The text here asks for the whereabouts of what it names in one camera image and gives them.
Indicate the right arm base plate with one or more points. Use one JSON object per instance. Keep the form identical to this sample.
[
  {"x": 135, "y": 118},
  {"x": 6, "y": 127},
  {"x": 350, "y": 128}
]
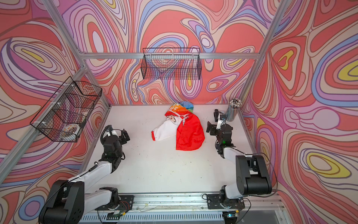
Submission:
[{"x": 217, "y": 201}]

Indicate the black stapler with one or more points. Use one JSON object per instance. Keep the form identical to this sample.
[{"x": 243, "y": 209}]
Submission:
[{"x": 216, "y": 115}]

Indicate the black wire basket back wall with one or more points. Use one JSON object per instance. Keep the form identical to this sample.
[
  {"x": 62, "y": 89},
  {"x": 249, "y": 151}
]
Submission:
[{"x": 164, "y": 68}]

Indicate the round item in left basket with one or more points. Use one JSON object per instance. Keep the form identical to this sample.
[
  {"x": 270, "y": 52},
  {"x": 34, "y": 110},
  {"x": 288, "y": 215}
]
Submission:
[{"x": 70, "y": 132}]

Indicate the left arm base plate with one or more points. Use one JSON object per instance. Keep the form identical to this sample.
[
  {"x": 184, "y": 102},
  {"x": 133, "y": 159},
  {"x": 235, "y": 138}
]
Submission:
[{"x": 116, "y": 210}]

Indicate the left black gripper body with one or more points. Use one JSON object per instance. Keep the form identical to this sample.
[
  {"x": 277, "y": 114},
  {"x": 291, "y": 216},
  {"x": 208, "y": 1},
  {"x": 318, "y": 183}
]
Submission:
[{"x": 123, "y": 141}]

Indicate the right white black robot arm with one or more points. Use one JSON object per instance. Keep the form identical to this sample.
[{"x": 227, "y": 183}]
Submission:
[{"x": 251, "y": 174}]

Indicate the black wire basket left wall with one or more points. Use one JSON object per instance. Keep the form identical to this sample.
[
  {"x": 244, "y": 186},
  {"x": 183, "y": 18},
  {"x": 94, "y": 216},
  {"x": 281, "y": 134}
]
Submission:
[{"x": 73, "y": 103}]

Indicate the rainbow red hooded jacket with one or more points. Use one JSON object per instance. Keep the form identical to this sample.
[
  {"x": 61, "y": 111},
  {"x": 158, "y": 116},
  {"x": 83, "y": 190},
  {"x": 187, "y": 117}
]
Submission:
[{"x": 182, "y": 124}]

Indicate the metal cup of pencils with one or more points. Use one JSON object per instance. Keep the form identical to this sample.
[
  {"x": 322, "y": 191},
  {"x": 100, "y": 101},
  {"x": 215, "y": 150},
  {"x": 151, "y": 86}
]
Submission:
[{"x": 232, "y": 109}]

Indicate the black wire basket wall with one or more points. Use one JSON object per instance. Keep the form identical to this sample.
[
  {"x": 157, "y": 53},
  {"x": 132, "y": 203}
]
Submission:
[
  {"x": 73, "y": 103},
  {"x": 164, "y": 68}
]

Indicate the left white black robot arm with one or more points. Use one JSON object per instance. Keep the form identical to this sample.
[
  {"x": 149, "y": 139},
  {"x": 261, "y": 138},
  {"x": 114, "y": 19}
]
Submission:
[{"x": 69, "y": 200}]

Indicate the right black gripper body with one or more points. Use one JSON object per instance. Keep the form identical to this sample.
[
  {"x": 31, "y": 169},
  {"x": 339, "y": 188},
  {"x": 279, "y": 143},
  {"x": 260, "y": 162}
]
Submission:
[{"x": 214, "y": 131}]

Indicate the aluminium frame rail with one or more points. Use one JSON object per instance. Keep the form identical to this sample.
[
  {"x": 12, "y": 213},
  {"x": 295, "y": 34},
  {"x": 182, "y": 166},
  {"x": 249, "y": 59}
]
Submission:
[{"x": 169, "y": 55}]

